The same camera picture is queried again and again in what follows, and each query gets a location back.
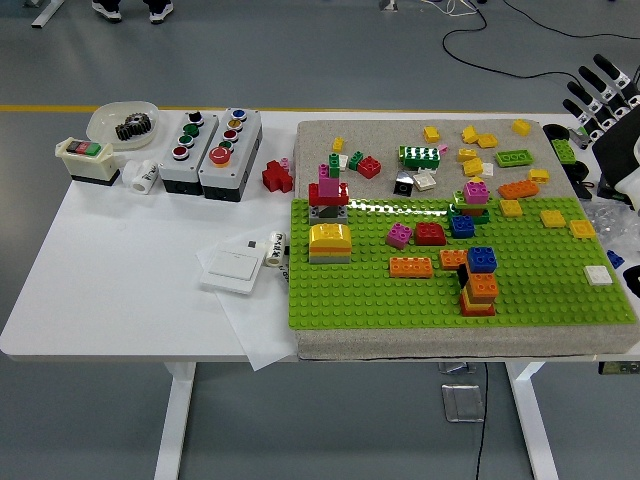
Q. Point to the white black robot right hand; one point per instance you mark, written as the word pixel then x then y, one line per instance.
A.
pixel 620 150

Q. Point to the blue square brick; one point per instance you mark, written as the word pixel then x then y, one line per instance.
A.
pixel 461 226
pixel 482 260

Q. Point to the magenta square brick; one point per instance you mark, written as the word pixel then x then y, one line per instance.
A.
pixel 398 235

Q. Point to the yellow flat plate brick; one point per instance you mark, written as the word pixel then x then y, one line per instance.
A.
pixel 582 228
pixel 552 218
pixel 510 206

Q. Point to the green flat plate brick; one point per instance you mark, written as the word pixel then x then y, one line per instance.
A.
pixel 514 158

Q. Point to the small blue brick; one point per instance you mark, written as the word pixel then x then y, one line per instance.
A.
pixel 616 258

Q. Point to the orange long brick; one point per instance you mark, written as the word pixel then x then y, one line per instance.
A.
pixel 450 259
pixel 411 266
pixel 484 285
pixel 517 189

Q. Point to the white flat plate brick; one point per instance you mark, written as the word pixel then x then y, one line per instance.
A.
pixel 597 274

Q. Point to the small white brick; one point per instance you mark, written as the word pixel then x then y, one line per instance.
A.
pixel 487 169
pixel 343 161

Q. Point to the green thin plate brick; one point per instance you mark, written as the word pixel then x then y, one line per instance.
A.
pixel 492 202

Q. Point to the magenta brick with yellow cap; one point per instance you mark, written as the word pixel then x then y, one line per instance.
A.
pixel 476 192

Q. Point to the white square brick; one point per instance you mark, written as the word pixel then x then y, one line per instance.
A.
pixel 425 181

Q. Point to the green long brick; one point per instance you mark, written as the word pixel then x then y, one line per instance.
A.
pixel 420 156

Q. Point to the red square brick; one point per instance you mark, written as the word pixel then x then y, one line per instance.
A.
pixel 430 233
pixel 369 166

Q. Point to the yellow thin brick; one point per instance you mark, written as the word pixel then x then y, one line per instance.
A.
pixel 469 300

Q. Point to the red flat brick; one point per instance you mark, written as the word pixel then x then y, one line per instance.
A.
pixel 477 310

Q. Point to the black slope brick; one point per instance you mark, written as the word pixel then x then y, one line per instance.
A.
pixel 402 184

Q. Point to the small yellow brick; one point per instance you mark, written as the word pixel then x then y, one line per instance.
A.
pixel 338 144

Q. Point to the small tall green brick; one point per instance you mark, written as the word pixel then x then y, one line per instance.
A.
pixel 334 164

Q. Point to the pink tall brick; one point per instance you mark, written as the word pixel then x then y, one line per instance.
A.
pixel 328 185

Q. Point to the grey brick with dark slope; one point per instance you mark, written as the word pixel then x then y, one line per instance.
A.
pixel 327 216

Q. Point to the green studded baseplate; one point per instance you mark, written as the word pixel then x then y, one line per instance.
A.
pixel 360 300

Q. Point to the yellow dome brick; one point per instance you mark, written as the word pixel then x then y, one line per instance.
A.
pixel 329 234

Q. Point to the orange thin plate brick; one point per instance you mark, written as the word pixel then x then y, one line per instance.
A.
pixel 330 248

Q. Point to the red wide brick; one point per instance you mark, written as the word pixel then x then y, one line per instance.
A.
pixel 315 192

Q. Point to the red cross brick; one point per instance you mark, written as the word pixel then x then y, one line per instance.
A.
pixel 275 176

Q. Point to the black box device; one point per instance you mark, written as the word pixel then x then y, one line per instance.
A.
pixel 607 192

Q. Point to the grey green small tool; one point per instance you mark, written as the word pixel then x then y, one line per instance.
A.
pixel 577 136

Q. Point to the crinkled clear plastic wrap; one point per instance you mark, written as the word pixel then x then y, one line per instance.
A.
pixel 607 220

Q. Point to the dark control panel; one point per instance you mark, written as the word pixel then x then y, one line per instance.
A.
pixel 617 368

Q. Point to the grey-brown foam mat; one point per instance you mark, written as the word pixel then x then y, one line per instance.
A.
pixel 380 145

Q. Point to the metal furniture foot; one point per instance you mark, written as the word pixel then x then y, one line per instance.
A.
pixel 387 5

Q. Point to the white table leg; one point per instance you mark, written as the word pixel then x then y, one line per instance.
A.
pixel 532 425
pixel 175 425

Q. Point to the metal floor socket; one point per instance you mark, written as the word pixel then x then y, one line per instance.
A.
pixel 462 402

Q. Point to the printed label strip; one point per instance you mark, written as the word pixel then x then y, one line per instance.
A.
pixel 285 274

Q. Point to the white labelled roll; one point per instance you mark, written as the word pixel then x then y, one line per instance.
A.
pixel 274 250

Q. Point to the grey emergency-stop button box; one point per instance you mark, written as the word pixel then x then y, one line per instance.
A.
pixel 240 160

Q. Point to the white paper sheet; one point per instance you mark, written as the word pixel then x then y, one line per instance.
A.
pixel 260 325

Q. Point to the grey four-button box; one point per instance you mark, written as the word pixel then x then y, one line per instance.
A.
pixel 172 170

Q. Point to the white pipe fitting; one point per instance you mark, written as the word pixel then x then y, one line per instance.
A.
pixel 142 177

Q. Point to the dark metal gears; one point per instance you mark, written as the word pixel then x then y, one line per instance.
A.
pixel 134 127

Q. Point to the white plastic dish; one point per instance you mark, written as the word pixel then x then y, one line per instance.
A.
pixel 105 120

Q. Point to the person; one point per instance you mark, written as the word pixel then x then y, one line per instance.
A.
pixel 107 10

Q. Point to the grey furniture foot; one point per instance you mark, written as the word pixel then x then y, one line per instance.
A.
pixel 47 12

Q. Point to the dark green frame brick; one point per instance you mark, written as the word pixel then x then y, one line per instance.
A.
pixel 484 216

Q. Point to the metal bracket under table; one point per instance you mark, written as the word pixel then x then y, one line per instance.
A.
pixel 457 368

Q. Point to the white wall switch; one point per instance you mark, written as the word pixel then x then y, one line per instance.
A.
pixel 230 270

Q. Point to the cream rocker switch box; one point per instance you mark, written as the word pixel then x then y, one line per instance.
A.
pixel 87 165

